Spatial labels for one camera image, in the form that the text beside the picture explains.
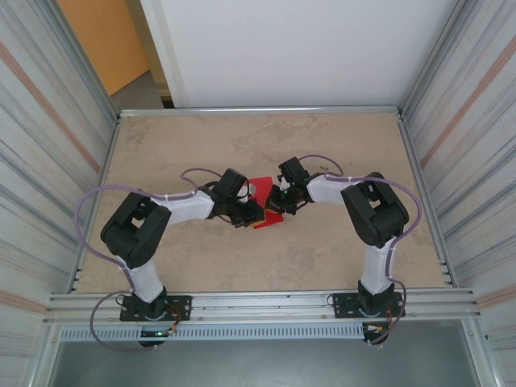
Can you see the white door frame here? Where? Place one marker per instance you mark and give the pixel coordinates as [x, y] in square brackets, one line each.
[165, 60]

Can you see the black base connector box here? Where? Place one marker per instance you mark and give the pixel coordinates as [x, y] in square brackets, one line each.
[151, 342]
[375, 338]

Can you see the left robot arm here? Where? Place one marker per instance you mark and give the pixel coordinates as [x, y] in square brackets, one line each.
[133, 230]

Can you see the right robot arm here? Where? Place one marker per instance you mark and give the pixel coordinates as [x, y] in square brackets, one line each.
[375, 213]

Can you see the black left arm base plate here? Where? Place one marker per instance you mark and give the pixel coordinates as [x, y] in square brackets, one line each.
[181, 308]

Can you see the orange wooden door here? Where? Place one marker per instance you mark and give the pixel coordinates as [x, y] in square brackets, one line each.
[105, 40]

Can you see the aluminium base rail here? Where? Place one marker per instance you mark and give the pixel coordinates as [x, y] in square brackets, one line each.
[258, 306]

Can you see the aluminium corner post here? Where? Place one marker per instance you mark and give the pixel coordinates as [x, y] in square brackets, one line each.
[437, 60]
[90, 80]

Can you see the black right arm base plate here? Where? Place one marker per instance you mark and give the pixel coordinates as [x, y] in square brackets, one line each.
[342, 304]

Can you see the corrugated metal side panel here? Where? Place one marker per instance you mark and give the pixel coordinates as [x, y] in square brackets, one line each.
[483, 161]
[32, 161]

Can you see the red cloth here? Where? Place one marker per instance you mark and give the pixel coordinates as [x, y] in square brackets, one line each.
[264, 185]

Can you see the aluminium side rail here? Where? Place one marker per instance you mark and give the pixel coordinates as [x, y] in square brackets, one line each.
[413, 141]
[111, 141]

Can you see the aluminium table end rail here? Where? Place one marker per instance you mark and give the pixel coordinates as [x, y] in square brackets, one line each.
[258, 110]

